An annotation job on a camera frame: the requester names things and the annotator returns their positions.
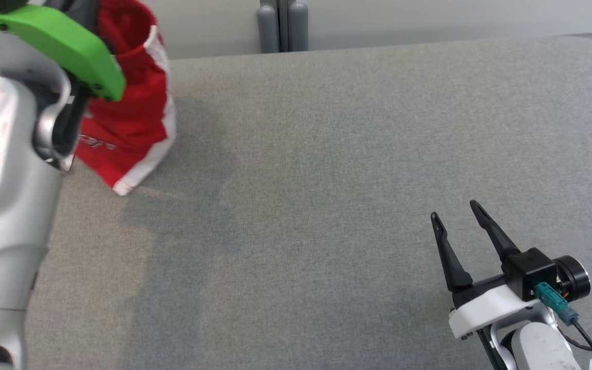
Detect black right cable teal plug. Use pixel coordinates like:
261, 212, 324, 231
535, 282, 592, 370

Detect grey round post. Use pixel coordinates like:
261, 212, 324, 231
256, 4, 280, 53
288, 1, 309, 52

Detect grey fabric sofa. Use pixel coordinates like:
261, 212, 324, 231
0, 35, 592, 370

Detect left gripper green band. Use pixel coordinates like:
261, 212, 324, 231
0, 0, 126, 161

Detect grey vertical frame bar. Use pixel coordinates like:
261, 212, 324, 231
260, 0, 290, 53

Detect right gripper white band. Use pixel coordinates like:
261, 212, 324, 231
431, 200, 591, 370

